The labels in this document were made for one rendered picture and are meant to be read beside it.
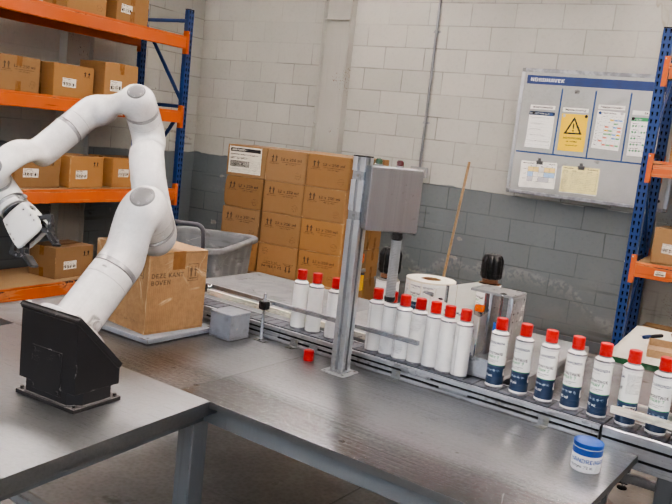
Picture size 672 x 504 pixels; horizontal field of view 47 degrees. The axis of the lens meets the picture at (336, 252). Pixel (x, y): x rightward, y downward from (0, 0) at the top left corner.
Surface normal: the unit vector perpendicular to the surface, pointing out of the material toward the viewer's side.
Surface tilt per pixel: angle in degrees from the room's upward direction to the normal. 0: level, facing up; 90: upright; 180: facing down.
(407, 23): 90
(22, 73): 90
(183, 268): 90
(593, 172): 90
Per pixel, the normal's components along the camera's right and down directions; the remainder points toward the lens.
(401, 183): 0.33, 0.18
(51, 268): -0.46, 0.09
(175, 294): 0.75, 0.18
